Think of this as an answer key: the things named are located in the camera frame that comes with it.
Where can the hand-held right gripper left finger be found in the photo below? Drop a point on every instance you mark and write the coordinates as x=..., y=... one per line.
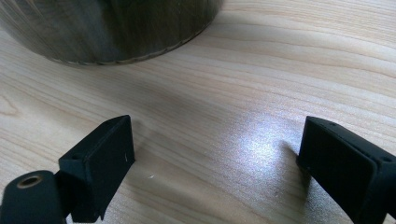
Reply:
x=99, y=168

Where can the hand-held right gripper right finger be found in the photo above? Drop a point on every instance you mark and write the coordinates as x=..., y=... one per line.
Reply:
x=342, y=161

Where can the ribbed translucent trash bin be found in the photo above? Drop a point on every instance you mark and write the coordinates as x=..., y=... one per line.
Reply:
x=109, y=31

